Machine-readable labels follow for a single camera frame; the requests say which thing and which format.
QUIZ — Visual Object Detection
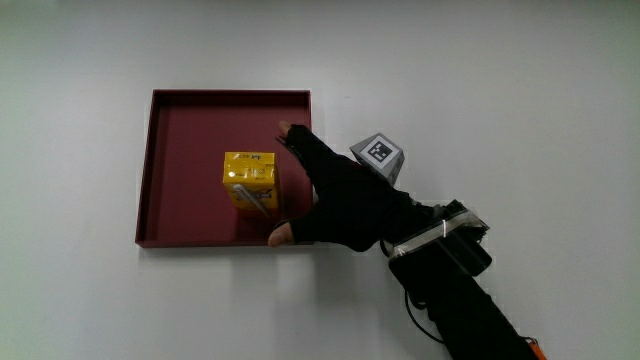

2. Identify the yellow ice redtea carton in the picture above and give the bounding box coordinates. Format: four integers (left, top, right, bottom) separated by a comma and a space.
221, 151, 281, 219

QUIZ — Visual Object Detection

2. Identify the black cable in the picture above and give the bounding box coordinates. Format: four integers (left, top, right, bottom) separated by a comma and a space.
403, 288, 447, 346

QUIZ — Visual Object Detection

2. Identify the orange strap piece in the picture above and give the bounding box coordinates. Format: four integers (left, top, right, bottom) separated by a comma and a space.
522, 336, 549, 360

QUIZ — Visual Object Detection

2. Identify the dark red square tray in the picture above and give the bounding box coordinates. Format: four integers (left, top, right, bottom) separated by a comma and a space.
134, 88, 316, 249

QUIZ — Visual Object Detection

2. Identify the person's right hand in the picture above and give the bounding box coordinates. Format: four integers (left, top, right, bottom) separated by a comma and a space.
267, 119, 447, 254

